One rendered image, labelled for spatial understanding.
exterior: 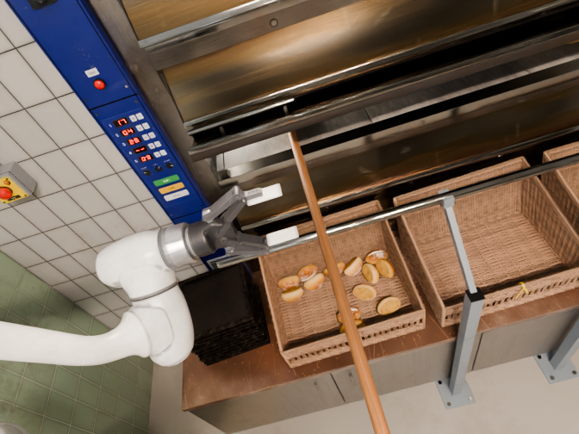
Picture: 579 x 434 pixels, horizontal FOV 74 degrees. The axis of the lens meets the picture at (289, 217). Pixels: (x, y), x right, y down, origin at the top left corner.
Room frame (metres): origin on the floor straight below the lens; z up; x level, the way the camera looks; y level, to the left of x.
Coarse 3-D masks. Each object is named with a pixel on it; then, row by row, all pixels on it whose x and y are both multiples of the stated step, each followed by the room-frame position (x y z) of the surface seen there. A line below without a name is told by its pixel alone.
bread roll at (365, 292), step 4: (360, 284) 0.82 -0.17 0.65; (364, 284) 0.81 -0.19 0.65; (356, 288) 0.81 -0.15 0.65; (360, 288) 0.80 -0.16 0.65; (364, 288) 0.79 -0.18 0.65; (368, 288) 0.79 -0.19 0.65; (372, 288) 0.78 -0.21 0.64; (352, 292) 0.82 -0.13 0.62; (356, 292) 0.80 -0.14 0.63; (360, 292) 0.79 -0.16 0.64; (364, 292) 0.79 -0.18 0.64; (368, 292) 0.78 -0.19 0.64; (372, 292) 0.77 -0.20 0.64; (376, 292) 0.77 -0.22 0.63; (356, 296) 0.79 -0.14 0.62; (360, 296) 0.78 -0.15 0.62; (364, 296) 0.78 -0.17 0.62; (368, 296) 0.77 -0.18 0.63; (372, 296) 0.76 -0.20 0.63
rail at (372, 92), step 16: (560, 32) 0.87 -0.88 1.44; (496, 48) 0.90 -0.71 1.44; (512, 48) 0.88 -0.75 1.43; (448, 64) 0.92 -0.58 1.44; (464, 64) 0.90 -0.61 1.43; (400, 80) 0.93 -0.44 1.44; (416, 80) 0.91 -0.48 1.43; (352, 96) 0.94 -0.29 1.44; (368, 96) 0.93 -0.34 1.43; (304, 112) 0.95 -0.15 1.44; (320, 112) 0.94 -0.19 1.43; (256, 128) 0.97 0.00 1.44; (272, 128) 0.96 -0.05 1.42; (208, 144) 0.98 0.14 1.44; (224, 144) 0.98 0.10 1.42
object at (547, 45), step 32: (512, 32) 1.02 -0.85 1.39; (544, 32) 0.93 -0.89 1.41; (576, 32) 0.86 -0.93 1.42; (416, 64) 1.05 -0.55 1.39; (480, 64) 0.89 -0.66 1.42; (320, 96) 1.07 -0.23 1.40; (384, 96) 0.92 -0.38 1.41; (224, 128) 1.10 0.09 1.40; (288, 128) 0.95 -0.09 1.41; (192, 160) 0.98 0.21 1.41
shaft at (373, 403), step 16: (304, 176) 0.95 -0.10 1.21; (320, 224) 0.73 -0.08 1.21; (320, 240) 0.68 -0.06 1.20; (336, 272) 0.56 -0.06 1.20; (336, 288) 0.51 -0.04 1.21; (352, 320) 0.42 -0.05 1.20; (352, 336) 0.38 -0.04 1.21; (352, 352) 0.35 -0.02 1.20; (368, 368) 0.30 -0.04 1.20; (368, 384) 0.27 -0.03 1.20; (368, 400) 0.24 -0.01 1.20; (384, 416) 0.21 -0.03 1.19; (384, 432) 0.18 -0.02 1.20
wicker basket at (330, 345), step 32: (384, 224) 0.95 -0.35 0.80; (288, 256) 1.05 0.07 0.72; (320, 256) 1.02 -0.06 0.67; (352, 256) 0.99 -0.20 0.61; (320, 288) 0.91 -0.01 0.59; (352, 288) 0.85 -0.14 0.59; (384, 288) 0.79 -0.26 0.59; (288, 320) 0.82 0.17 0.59; (320, 320) 0.77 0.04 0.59; (384, 320) 0.60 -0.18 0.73; (416, 320) 0.59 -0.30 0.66; (288, 352) 0.63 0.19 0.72; (320, 352) 0.62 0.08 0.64
